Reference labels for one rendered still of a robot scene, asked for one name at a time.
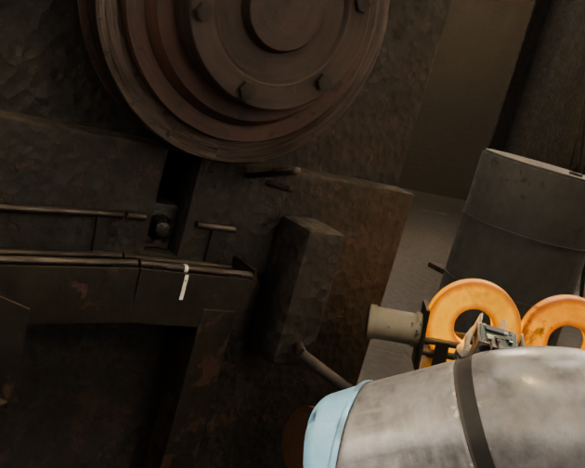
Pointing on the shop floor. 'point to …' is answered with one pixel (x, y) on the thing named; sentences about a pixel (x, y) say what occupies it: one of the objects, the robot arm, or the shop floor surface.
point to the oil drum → (524, 231)
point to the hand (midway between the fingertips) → (480, 332)
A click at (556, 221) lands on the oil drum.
